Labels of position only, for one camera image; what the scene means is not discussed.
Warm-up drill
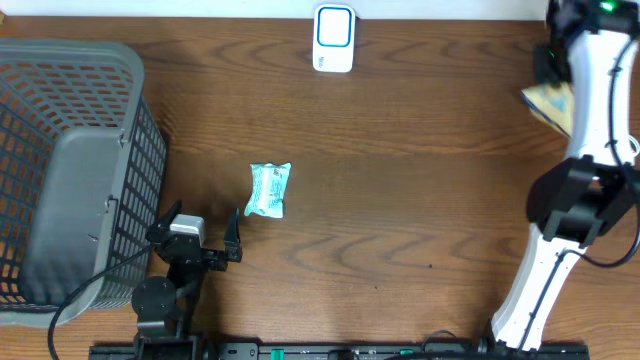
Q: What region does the teal wet wipes pack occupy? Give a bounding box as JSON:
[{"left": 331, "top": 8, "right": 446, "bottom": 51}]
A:
[{"left": 244, "top": 163, "right": 292, "bottom": 219}]

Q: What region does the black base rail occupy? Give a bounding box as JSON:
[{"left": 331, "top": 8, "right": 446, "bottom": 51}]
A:
[{"left": 88, "top": 342, "right": 591, "bottom": 360}]

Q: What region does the orange yellow snack bag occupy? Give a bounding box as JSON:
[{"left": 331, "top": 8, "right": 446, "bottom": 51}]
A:
[{"left": 521, "top": 82, "right": 574, "bottom": 138}]

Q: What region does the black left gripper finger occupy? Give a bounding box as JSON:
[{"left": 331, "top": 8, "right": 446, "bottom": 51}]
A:
[
  {"left": 223, "top": 209, "right": 243, "bottom": 261},
  {"left": 149, "top": 200, "right": 182, "bottom": 235}
]

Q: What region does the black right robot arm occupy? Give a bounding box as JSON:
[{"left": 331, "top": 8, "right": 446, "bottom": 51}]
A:
[{"left": 221, "top": 0, "right": 639, "bottom": 360}]

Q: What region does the grey plastic mesh basket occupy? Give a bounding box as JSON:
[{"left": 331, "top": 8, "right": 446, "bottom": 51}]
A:
[{"left": 1, "top": 39, "right": 167, "bottom": 328}]

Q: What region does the white barcode scanner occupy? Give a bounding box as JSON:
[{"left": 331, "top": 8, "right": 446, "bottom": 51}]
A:
[{"left": 312, "top": 4, "right": 356, "bottom": 73}]

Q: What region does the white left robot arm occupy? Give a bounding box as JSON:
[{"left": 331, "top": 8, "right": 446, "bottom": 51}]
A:
[{"left": 131, "top": 201, "right": 243, "bottom": 360}]

